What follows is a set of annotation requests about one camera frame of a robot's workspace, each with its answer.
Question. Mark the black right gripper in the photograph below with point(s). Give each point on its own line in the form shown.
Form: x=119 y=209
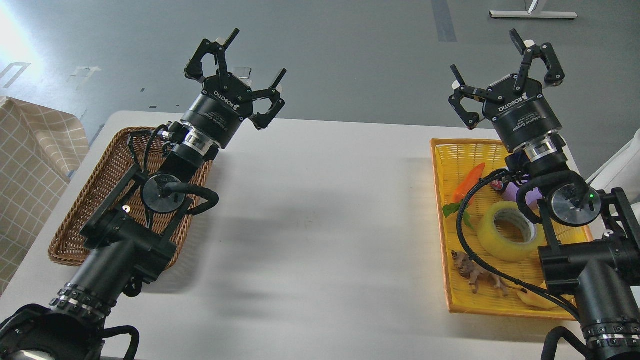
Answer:
x=522 y=112

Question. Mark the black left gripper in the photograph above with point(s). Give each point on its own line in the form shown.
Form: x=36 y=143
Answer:
x=220 y=110

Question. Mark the yellow tape roll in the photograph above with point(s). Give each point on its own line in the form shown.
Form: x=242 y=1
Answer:
x=501 y=247

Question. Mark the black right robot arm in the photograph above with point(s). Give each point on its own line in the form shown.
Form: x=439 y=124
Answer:
x=590 y=262

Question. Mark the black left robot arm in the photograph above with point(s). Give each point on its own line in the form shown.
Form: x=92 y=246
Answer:
x=129 y=234

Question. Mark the white table leg base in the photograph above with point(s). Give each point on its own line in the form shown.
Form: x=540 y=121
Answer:
x=534 y=10

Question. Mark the small dark soda can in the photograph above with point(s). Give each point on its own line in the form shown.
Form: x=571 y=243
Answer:
x=498 y=185

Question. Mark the purple foam block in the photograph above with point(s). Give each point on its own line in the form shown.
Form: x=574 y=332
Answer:
x=515 y=192

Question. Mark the orange toy carrot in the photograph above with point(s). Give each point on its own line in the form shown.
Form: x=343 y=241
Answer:
x=462 y=189

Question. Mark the brown wicker basket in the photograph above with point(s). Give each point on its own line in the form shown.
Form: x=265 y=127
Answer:
x=67 y=245

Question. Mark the white chair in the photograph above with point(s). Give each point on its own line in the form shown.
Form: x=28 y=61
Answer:
x=621 y=171

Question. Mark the yellow plastic basket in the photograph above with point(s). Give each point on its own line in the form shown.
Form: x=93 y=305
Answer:
x=452 y=160

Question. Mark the brown toy lion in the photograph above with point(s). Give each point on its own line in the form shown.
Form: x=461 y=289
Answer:
x=474 y=272

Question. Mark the beige checkered cloth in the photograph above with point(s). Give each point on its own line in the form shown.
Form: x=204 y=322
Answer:
x=40 y=148

